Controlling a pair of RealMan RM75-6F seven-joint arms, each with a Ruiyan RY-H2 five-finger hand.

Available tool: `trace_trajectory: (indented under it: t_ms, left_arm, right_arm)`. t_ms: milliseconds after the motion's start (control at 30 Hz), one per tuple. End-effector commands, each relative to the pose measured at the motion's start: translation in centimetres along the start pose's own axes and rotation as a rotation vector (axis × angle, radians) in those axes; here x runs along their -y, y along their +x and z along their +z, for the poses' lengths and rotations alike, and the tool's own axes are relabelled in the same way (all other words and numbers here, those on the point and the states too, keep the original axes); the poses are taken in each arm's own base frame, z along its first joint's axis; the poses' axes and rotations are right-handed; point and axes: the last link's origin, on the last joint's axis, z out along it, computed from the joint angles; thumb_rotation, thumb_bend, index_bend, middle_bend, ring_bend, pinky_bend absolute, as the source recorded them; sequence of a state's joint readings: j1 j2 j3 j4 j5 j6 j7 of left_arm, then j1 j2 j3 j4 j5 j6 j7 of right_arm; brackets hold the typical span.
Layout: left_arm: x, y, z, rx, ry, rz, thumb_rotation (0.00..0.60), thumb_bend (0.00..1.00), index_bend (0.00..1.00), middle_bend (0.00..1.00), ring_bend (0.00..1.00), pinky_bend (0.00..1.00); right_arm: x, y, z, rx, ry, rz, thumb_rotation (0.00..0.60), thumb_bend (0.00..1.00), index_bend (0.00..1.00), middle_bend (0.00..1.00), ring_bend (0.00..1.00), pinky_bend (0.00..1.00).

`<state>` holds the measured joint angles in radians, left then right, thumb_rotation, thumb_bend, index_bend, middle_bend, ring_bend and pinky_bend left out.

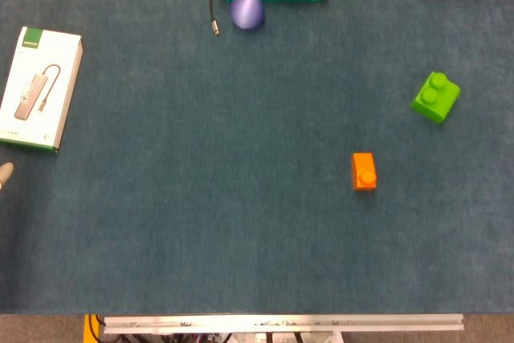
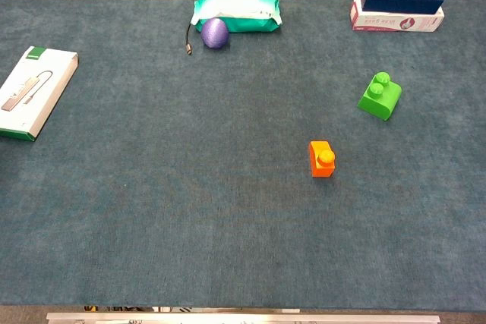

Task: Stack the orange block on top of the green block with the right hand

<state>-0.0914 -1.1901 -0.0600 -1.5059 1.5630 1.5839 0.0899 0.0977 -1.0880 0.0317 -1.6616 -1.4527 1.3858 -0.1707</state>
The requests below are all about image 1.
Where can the orange toy brick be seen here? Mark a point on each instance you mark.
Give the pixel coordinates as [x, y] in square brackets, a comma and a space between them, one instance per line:
[363, 165]

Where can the green toy brick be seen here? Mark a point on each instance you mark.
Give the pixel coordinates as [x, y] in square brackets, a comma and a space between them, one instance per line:
[437, 103]

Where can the purple ball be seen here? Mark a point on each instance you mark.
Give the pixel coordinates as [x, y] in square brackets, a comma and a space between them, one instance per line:
[247, 11]

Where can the white green usb hub box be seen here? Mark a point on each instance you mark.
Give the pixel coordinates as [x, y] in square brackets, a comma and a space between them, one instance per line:
[40, 86]

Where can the aluminium profile rail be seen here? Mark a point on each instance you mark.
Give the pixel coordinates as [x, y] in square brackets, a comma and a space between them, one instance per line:
[281, 323]

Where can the yellow frame part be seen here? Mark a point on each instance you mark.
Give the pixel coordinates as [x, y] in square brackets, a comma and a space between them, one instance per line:
[89, 329]

